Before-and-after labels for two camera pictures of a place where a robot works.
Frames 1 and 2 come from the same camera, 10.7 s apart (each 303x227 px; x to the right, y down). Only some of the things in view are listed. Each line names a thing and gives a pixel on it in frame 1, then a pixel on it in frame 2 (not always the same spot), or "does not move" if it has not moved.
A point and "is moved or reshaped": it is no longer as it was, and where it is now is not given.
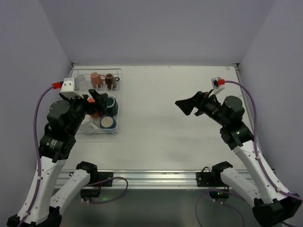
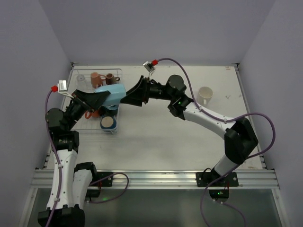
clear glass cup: (80, 83) does not move
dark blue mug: (108, 122) does not move
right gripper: (200, 103) -> (145, 90)
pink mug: (96, 79) does not move
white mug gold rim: (88, 123) is moved or reshaped
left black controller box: (90, 193) does not move
